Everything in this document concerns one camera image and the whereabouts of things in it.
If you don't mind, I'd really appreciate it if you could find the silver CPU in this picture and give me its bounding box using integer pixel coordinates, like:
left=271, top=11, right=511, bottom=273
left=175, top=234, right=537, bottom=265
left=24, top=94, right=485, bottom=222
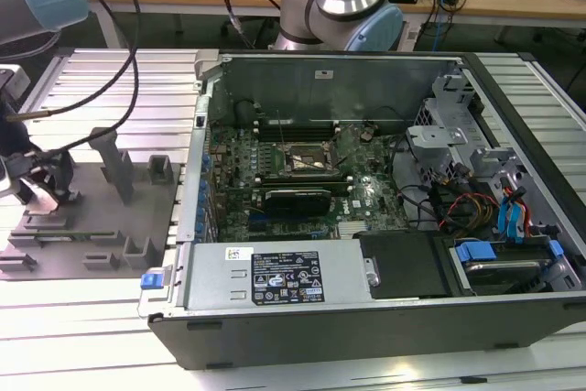
left=20, top=179, right=61, bottom=214

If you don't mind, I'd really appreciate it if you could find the thin metal locking lever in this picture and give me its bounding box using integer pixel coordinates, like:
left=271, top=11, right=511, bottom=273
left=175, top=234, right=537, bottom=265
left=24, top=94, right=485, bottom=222
left=276, top=108, right=289, bottom=150

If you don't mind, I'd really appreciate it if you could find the CPU socket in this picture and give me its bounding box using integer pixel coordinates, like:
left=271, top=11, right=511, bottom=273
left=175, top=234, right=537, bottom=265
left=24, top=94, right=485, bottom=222
left=281, top=141, right=340, bottom=177

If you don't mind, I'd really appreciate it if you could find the grey parts rack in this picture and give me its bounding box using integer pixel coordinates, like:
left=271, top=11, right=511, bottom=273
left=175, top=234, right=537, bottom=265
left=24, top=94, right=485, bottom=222
left=0, top=126, right=187, bottom=282

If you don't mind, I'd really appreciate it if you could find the blue case latch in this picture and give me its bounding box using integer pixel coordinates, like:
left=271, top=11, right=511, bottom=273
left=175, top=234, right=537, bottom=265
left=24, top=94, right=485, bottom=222
left=140, top=273, right=165, bottom=292

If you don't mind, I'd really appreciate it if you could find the grey case release latch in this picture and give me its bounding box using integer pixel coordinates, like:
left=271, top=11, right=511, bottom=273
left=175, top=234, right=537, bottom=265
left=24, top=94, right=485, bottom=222
left=193, top=49, right=222, bottom=81

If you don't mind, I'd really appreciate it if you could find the silver power supply unit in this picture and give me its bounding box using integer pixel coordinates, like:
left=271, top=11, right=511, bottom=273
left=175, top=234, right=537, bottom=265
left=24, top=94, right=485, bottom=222
left=176, top=239, right=372, bottom=314

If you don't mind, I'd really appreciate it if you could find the black graphics card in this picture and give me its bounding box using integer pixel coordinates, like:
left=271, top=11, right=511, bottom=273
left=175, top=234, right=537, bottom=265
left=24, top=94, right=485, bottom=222
left=260, top=187, right=333, bottom=218

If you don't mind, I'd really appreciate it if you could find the black RAM slot bank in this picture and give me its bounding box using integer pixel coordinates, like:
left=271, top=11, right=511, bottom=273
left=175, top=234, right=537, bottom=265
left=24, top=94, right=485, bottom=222
left=251, top=120, right=342, bottom=141
left=254, top=173, right=356, bottom=193

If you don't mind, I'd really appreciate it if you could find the silver chipset heatsink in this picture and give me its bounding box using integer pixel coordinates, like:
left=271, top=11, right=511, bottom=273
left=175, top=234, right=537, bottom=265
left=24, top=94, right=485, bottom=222
left=337, top=220, right=373, bottom=240

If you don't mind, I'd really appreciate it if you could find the black and silver PC case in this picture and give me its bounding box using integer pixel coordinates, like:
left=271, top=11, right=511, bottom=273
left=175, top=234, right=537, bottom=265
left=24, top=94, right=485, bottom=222
left=136, top=49, right=586, bottom=372

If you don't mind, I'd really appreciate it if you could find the green motherboard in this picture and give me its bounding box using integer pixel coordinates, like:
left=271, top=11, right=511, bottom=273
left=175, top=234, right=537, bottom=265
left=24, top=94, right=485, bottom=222
left=208, top=123, right=411, bottom=244

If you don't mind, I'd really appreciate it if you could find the black plastic cover panel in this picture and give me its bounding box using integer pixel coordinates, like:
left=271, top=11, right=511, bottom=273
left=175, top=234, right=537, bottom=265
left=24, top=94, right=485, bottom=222
left=356, top=230, right=454, bottom=301

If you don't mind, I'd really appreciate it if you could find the silver metal drive cage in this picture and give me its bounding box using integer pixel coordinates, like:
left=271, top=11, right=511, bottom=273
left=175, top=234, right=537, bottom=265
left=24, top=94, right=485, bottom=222
left=405, top=71, right=541, bottom=239

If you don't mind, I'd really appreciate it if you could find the hard disk with blue carrier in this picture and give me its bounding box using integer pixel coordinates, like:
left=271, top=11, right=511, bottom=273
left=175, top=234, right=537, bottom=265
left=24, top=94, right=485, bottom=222
left=452, top=237, right=565, bottom=296

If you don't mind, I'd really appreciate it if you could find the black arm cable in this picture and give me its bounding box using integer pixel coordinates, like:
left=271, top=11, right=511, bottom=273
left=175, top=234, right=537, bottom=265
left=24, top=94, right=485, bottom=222
left=6, top=0, right=141, bottom=158

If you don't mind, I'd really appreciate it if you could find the black cable inside case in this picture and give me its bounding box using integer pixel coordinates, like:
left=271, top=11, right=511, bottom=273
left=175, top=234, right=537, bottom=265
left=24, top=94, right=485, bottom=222
left=396, top=134, right=448, bottom=233

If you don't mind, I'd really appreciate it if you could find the red power wire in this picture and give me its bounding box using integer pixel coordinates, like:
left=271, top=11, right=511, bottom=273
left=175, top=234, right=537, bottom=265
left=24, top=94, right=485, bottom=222
left=446, top=192, right=500, bottom=227

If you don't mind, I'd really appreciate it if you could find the yellow power wire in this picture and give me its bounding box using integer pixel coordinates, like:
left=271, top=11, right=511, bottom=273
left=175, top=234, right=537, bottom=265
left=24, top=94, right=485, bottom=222
left=460, top=201, right=498, bottom=230

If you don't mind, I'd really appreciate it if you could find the blue flat data cable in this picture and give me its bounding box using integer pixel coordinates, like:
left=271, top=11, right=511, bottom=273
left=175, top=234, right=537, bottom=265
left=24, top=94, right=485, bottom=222
left=496, top=182, right=528, bottom=245

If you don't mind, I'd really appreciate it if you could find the wooden desk white frame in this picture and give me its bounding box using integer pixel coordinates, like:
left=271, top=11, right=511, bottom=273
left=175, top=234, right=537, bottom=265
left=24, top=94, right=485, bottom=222
left=0, top=0, right=586, bottom=49

